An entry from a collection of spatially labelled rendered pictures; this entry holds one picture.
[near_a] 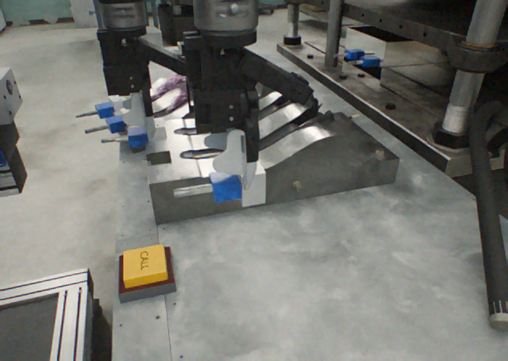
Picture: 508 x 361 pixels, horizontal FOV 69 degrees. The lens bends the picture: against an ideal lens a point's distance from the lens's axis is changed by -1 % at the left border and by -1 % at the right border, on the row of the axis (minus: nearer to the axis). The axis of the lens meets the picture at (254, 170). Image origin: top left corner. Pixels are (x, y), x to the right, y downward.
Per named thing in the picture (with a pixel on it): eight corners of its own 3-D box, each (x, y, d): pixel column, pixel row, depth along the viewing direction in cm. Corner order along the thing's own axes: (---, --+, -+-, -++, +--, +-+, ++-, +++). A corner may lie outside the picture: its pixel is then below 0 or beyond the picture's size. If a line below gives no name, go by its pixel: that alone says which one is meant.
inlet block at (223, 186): (177, 218, 53) (173, 187, 50) (174, 199, 57) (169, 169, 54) (265, 203, 56) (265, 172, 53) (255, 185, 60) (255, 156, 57)
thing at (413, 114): (443, 178, 95) (450, 154, 91) (275, 54, 201) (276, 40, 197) (663, 138, 115) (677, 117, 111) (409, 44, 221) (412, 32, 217)
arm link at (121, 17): (143, -2, 69) (144, 3, 62) (146, 24, 71) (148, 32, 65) (100, -1, 67) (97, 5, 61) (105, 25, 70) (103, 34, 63)
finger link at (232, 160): (213, 194, 52) (206, 129, 49) (254, 187, 54) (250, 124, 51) (217, 202, 49) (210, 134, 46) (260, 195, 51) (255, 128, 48)
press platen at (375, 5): (465, 129, 86) (490, 51, 77) (279, 26, 192) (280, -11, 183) (697, 96, 106) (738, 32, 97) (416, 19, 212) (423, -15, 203)
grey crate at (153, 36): (108, 59, 385) (103, 37, 374) (102, 51, 415) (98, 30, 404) (164, 52, 408) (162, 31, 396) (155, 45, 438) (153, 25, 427)
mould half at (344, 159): (155, 224, 68) (144, 160, 61) (148, 157, 89) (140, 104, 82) (394, 182, 80) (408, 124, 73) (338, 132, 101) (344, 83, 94)
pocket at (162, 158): (150, 184, 70) (147, 167, 68) (148, 170, 74) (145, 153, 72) (175, 180, 71) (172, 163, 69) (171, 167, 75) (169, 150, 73)
